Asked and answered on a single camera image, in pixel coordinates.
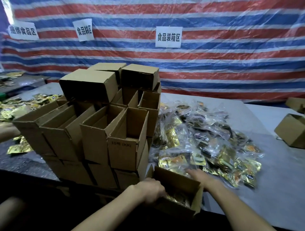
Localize person's right hand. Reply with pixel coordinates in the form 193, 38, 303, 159
185, 168, 218, 192

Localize person's left hand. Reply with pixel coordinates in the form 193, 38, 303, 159
133, 178, 167, 206

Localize cardboard box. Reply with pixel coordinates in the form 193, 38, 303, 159
274, 113, 305, 150
285, 97, 305, 114
146, 165, 204, 218

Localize person's right forearm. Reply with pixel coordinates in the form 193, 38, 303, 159
204, 179, 278, 231

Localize person's left forearm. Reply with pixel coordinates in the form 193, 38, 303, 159
71, 184, 144, 231

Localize gold packets inside box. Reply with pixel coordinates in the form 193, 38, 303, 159
163, 189, 192, 208

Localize pile of bagged snack packets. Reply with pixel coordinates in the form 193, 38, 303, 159
150, 99, 265, 190

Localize stack of empty cardboard boxes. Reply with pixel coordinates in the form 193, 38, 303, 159
12, 62, 162, 191

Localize closed cardboard box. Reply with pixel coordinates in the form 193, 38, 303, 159
285, 97, 305, 114
274, 113, 305, 150

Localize striped red blue tarpaulin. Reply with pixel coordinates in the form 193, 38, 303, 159
0, 0, 305, 103

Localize white paper sign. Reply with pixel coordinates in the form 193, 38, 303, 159
72, 18, 93, 42
8, 22, 39, 41
155, 26, 183, 49

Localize small cluster of gold packets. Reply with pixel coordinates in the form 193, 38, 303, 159
7, 135, 34, 155

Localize heap of loose gold packets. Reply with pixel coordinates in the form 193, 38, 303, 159
0, 93, 66, 123

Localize distant gold packet heap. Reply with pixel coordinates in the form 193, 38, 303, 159
0, 71, 25, 88

